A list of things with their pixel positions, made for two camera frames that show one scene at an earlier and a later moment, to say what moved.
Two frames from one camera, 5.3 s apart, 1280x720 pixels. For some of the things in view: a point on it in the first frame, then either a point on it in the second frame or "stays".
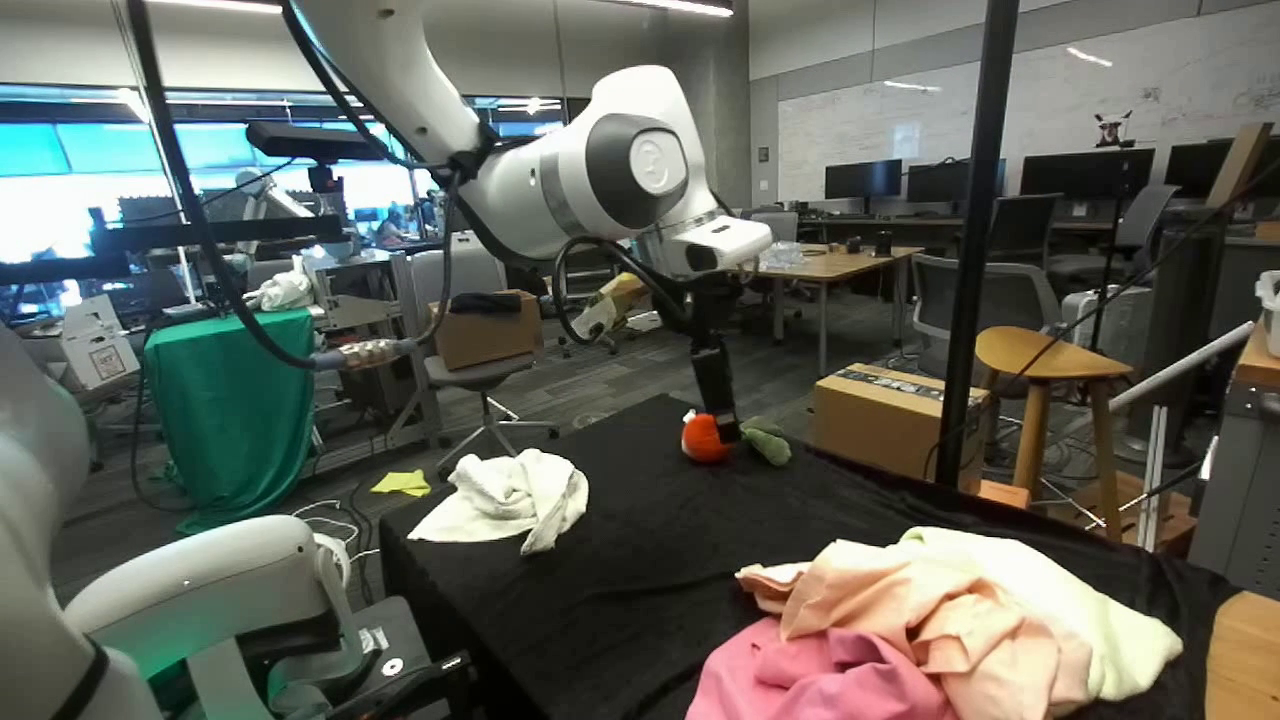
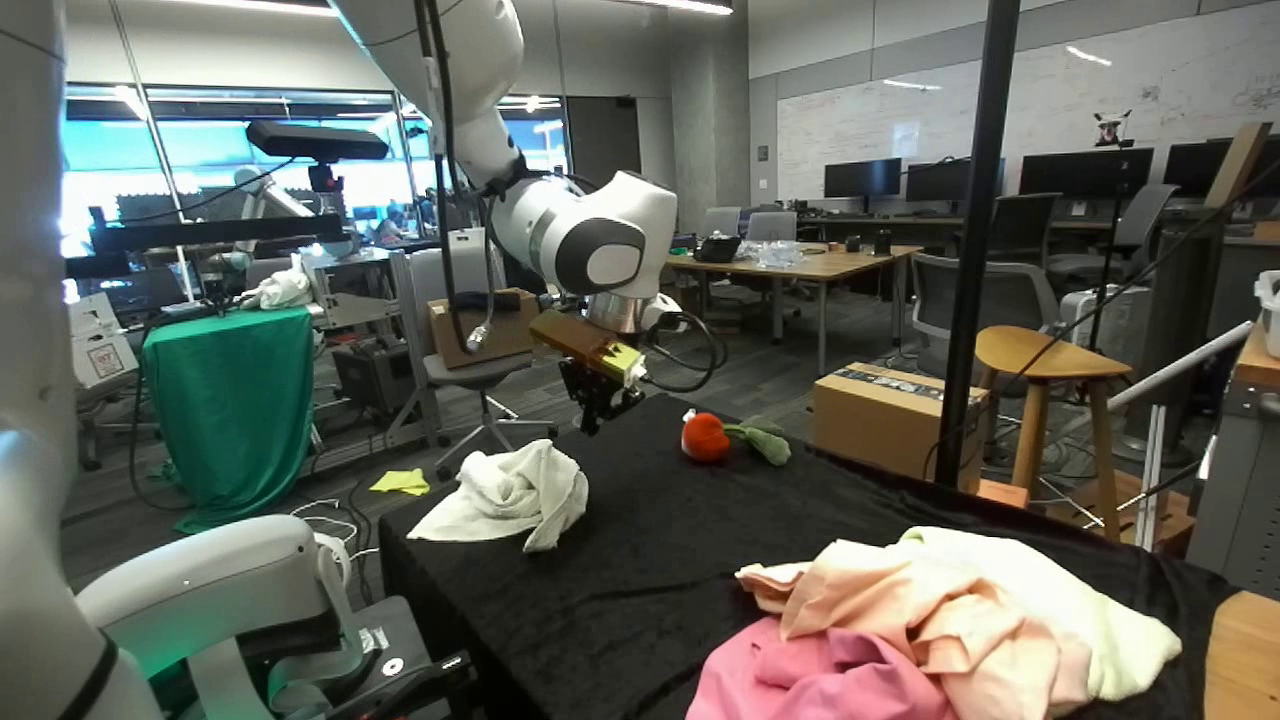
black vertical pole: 980,259 stays
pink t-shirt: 835,673 stays
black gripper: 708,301 -> 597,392
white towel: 531,494 stays
